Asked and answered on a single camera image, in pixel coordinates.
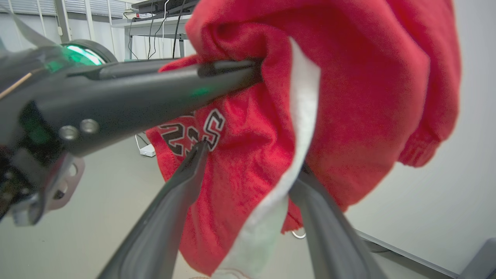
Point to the black device on table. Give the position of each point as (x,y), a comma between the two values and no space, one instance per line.
(162,6)

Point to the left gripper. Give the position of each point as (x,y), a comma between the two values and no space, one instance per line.
(27,162)

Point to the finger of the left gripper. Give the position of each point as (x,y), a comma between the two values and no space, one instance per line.
(135,104)
(155,66)

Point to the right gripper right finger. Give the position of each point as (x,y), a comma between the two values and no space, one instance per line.
(333,248)

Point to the grey metal-legged table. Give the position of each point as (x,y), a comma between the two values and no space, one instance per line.
(155,29)

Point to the white window blinds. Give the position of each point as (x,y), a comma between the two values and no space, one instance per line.
(35,6)

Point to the red cloth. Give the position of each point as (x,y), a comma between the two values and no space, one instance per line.
(348,97)

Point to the white power adapter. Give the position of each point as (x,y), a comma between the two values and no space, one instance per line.
(147,150)

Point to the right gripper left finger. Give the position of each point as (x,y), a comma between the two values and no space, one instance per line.
(155,240)

